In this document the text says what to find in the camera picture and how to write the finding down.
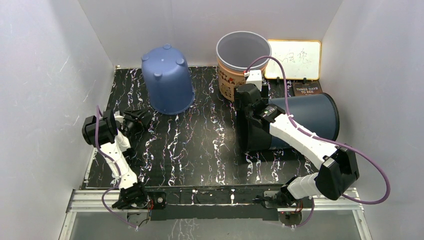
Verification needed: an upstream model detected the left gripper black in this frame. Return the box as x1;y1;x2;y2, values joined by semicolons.
123;107;154;139

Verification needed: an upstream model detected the Three Days To See book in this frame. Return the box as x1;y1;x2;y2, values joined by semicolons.
292;80;323;97

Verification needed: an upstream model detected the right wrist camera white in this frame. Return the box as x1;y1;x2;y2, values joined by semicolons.
243;69;263;91

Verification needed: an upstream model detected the small whiteboard yellow frame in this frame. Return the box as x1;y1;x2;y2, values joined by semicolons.
268;39;322;81

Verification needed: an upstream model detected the large dark blue bucket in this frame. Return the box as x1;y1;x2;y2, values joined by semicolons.
288;93;340;141

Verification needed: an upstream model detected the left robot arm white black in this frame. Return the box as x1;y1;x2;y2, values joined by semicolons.
81;107;153;210

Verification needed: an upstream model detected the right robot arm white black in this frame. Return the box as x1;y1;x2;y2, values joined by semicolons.
234;83;360;207

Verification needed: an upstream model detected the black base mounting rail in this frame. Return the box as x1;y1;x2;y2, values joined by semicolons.
146;184;298;221

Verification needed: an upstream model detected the light blue plastic bucket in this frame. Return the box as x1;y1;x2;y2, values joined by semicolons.
141;44;195;115

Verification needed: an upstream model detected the black ribbed plastic bucket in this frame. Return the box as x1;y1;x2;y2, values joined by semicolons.
235;106;273;153

